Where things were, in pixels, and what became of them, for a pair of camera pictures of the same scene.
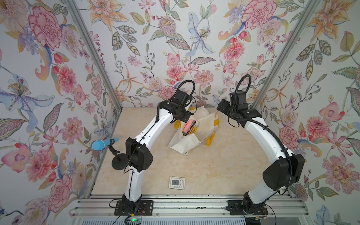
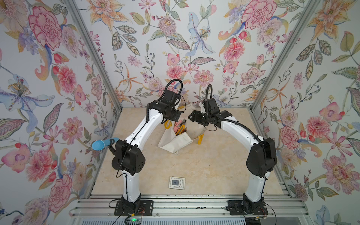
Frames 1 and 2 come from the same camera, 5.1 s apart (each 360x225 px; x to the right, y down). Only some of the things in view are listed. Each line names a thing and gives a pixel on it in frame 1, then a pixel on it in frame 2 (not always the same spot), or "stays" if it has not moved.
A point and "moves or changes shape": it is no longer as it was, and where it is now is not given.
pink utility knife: x=188 y=126 -> x=176 y=124
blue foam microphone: x=99 y=145 stays
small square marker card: x=177 y=183 stays
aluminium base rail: x=183 y=209 stays
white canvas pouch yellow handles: x=201 y=125 moves or changes shape
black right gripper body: x=227 y=109 -> x=204 y=119
